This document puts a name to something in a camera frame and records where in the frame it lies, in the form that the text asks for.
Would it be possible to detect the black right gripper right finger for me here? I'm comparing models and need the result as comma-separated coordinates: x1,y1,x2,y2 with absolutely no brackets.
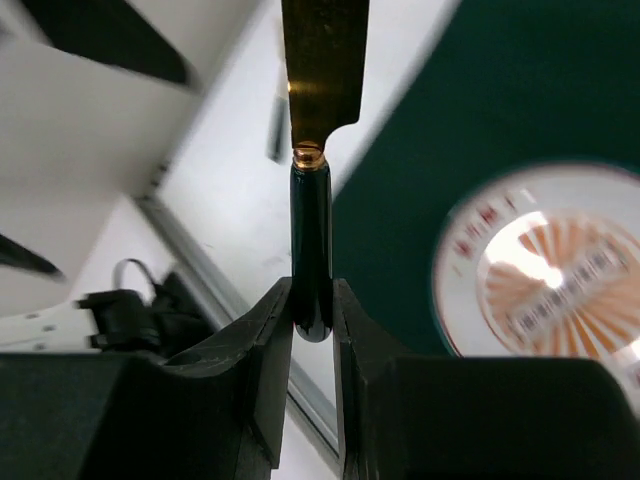
333,279,411,479

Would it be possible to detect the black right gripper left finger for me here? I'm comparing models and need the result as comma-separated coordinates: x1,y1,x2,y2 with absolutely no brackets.
99,278,293,479

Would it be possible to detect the white plate orange sunburst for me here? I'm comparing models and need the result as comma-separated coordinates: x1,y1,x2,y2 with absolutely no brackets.
431,163,639,396

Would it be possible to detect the dark green cloth placemat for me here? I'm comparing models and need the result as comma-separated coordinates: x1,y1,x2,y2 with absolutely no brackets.
333,1,639,356

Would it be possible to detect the gold knife dark handle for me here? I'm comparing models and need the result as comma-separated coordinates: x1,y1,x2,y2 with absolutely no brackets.
282,0,370,343

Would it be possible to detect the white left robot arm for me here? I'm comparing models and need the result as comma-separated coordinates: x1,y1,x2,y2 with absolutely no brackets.
1,1,199,353

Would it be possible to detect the aluminium table frame rail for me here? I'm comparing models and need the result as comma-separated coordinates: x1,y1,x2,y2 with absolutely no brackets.
135,196,339,456

